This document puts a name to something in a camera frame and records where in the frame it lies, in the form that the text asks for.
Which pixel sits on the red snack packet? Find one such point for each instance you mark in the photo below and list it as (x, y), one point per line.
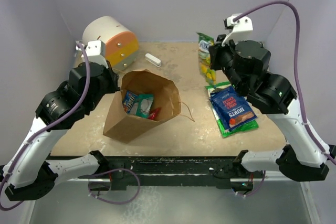
(154, 113)

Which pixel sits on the brown paper bag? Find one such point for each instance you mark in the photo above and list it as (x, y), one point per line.
(126, 127)

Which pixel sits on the blue Burts chilli chips bag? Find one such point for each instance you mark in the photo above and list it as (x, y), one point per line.
(231, 108)

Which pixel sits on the green cassava chips bag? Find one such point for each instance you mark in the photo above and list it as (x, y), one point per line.
(223, 127)

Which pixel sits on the green yellow candy bag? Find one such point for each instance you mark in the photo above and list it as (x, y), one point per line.
(204, 60)

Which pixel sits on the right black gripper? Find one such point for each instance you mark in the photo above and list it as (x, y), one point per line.
(217, 49)

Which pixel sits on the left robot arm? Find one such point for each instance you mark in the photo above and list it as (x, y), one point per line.
(30, 175)

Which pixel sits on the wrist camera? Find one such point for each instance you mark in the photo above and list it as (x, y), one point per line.
(239, 30)
(95, 51)

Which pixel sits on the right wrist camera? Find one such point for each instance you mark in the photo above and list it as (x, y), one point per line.
(239, 30)

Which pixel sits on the blue M&M's packet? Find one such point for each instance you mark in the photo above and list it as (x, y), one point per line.
(129, 100)

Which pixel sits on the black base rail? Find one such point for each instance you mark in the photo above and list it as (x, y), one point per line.
(220, 172)

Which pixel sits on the round toy drawer cabinet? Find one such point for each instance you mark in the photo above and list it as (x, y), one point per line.
(121, 44)

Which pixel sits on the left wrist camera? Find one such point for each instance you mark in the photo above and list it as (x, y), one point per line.
(95, 51)

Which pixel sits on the teal snack packet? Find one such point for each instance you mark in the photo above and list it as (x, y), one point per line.
(144, 102)

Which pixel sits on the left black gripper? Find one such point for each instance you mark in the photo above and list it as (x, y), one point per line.
(113, 77)

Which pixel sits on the small white block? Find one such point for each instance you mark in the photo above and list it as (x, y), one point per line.
(153, 59)

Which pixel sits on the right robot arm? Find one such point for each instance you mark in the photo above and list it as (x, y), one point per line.
(245, 64)

